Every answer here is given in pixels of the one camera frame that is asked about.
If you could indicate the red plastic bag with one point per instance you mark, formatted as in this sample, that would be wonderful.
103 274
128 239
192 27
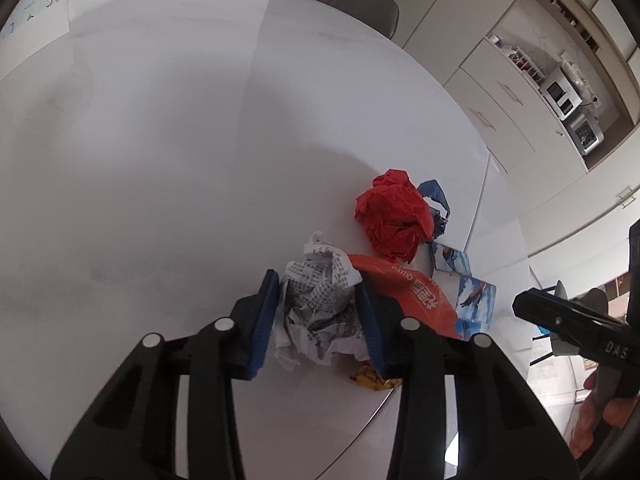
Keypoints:
418 295

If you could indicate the person's right hand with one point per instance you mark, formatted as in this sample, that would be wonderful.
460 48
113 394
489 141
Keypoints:
616 413

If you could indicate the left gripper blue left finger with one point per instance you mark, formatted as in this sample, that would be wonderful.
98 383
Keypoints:
264 308

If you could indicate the white microwave oven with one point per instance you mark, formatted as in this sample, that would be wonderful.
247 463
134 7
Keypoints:
560 94

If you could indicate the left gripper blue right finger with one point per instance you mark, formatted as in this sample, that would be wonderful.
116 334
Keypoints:
379 317

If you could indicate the white cabinet unit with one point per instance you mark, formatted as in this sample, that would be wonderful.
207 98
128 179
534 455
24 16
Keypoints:
492 56

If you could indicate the printed paper ball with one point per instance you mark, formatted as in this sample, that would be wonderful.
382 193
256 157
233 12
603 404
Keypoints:
317 317

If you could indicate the red paper ball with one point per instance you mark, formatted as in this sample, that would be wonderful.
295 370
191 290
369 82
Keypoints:
394 216

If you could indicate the brown paper wrapper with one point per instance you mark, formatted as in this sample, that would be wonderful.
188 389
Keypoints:
366 376

